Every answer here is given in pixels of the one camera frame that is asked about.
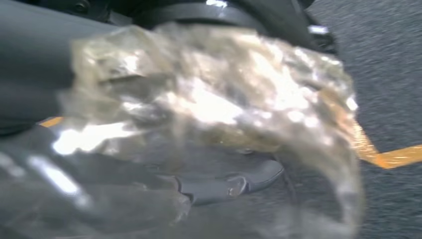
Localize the clear plastic wrap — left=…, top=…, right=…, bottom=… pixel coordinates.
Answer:
left=0, top=23, right=365, bottom=239

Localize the yellow floor tape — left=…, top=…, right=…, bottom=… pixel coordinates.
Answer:
left=351, top=120, right=422, bottom=170

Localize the black robot body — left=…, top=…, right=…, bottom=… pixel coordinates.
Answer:
left=19, top=0, right=339, bottom=56

